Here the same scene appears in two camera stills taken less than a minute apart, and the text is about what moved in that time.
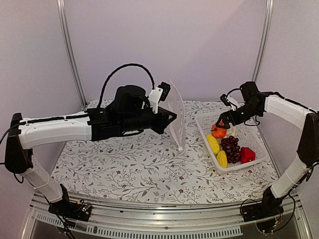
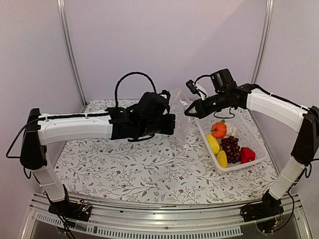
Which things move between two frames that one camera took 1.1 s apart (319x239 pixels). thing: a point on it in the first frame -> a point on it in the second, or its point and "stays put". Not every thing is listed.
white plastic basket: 250,136 stays put
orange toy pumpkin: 218,132 stays put
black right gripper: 224,115 -> 201,111
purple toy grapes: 230,144 stays put
